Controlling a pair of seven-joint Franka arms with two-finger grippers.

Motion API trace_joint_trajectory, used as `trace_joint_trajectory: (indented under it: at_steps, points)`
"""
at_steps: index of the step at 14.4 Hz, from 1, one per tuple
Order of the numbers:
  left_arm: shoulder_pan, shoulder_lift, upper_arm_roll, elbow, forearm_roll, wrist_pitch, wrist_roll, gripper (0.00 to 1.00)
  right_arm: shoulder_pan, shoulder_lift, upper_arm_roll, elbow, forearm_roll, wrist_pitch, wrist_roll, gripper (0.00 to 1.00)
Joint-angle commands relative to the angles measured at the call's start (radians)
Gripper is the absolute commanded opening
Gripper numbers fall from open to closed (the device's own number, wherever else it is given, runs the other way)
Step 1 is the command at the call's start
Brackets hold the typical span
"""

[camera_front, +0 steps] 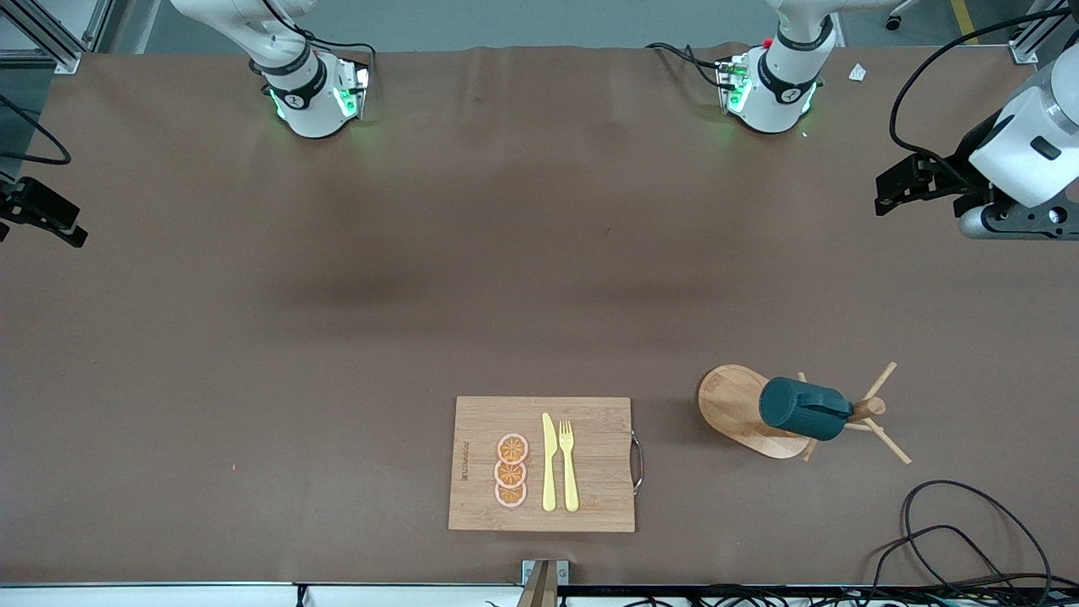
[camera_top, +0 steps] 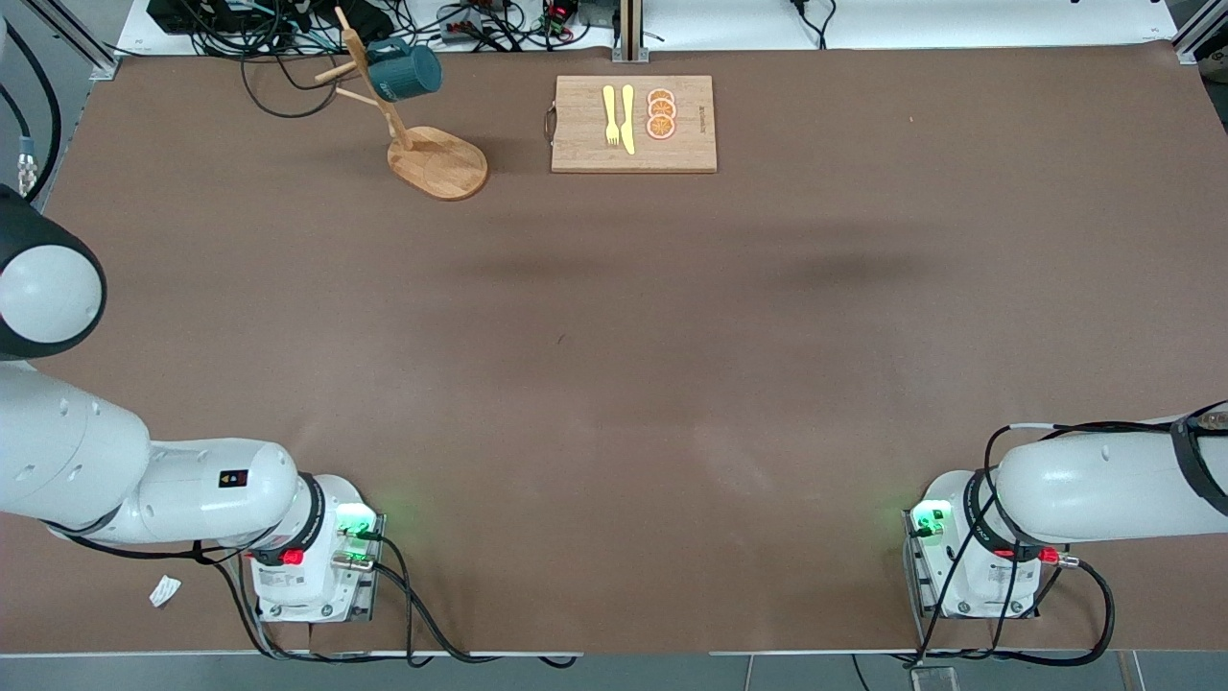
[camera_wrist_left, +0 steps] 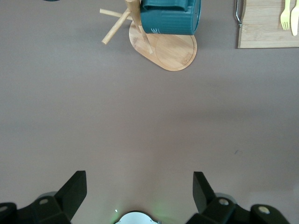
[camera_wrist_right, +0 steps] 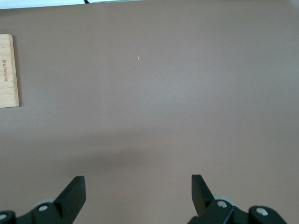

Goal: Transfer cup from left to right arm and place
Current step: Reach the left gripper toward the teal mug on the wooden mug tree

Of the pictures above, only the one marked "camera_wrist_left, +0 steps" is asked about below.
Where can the pale yellow plastic knife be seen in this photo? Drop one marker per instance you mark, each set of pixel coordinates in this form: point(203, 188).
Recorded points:
point(294, 21)

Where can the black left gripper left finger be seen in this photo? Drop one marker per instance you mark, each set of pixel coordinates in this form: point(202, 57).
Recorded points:
point(67, 198)

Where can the pale yellow plastic fork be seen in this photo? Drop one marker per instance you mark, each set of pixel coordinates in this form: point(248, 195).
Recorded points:
point(285, 18)

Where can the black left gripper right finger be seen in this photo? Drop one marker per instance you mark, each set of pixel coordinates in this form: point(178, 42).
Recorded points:
point(205, 200)

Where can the wooden mug tree stand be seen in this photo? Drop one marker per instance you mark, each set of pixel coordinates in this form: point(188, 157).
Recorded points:
point(172, 51)

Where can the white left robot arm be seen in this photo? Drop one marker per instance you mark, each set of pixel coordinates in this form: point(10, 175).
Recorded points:
point(137, 219)

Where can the teal ribbed mug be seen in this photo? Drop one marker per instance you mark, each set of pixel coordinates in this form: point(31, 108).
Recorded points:
point(168, 21)

